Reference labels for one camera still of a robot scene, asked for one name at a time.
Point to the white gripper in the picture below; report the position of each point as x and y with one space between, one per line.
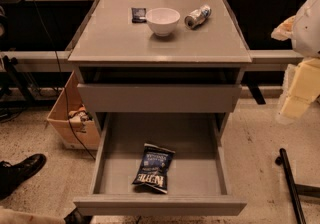
307 29

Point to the blue chip bag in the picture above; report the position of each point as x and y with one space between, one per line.
154 167

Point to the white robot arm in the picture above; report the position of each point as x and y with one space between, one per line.
306 35

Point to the grey drawer cabinet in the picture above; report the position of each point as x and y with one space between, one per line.
114 50

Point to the open middle drawer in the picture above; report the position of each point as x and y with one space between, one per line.
197 178

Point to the closed upper drawer front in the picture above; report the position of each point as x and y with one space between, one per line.
159 98

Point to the crushed silver can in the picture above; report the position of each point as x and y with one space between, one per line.
197 17

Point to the black chair leg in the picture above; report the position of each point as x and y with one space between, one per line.
295 189

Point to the white bowl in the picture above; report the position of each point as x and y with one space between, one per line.
162 21

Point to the small dark blue packet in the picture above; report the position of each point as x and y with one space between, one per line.
138 15

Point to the cardboard box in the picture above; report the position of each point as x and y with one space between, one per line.
71 121

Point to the black shoe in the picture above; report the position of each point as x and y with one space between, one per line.
11 176

